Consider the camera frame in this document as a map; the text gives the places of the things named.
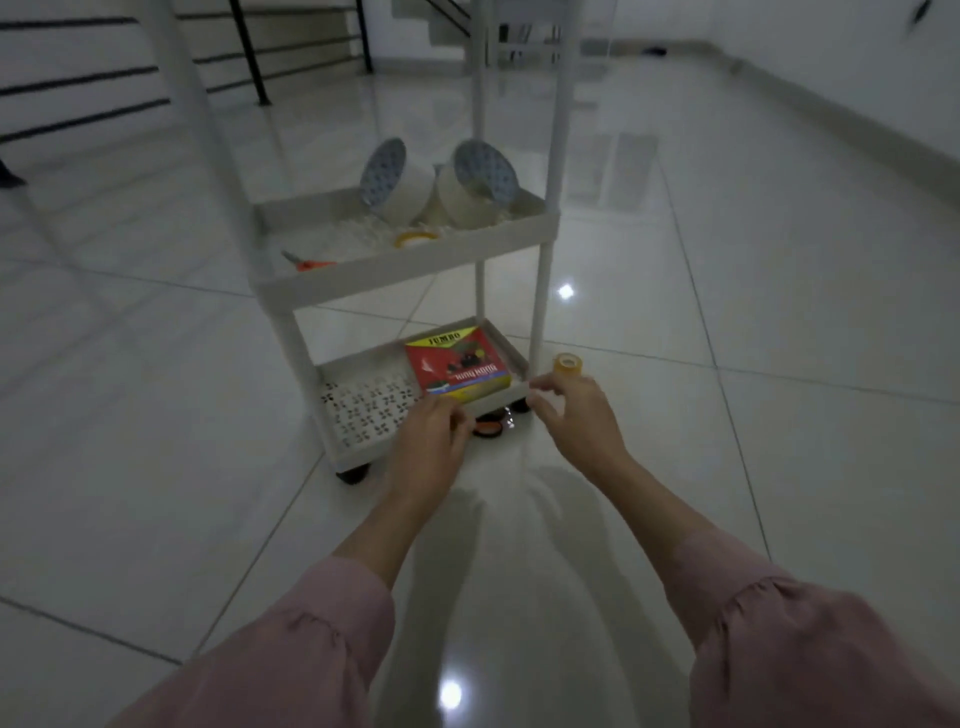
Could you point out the person's right hand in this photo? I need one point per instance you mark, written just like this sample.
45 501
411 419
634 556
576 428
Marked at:
585 431

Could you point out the person's left hand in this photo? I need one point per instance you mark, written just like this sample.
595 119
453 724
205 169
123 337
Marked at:
427 457

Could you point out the person's right thumb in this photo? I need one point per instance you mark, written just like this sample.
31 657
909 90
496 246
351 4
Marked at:
541 414

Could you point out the person's left fingers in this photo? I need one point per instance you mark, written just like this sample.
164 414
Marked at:
459 424

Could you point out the small clear yellowish tape roll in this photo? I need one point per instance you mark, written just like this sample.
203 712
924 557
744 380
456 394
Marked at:
568 363

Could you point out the person's right forearm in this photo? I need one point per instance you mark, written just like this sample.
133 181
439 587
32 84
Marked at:
750 600

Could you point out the person's left forearm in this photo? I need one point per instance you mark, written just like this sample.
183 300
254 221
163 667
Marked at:
315 615

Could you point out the black tape roll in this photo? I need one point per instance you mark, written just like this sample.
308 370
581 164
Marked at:
517 406
489 427

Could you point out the red and yellow cardboard box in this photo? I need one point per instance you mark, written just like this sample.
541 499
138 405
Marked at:
459 363

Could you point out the white tiered rolling cart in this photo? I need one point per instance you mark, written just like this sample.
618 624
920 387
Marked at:
390 270

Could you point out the thin yellow tape roll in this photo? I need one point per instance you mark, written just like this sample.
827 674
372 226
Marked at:
415 238

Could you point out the large white tape roll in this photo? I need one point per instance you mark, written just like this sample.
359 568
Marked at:
394 182
480 184

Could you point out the black stair railing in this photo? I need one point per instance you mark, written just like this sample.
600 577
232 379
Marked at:
187 60

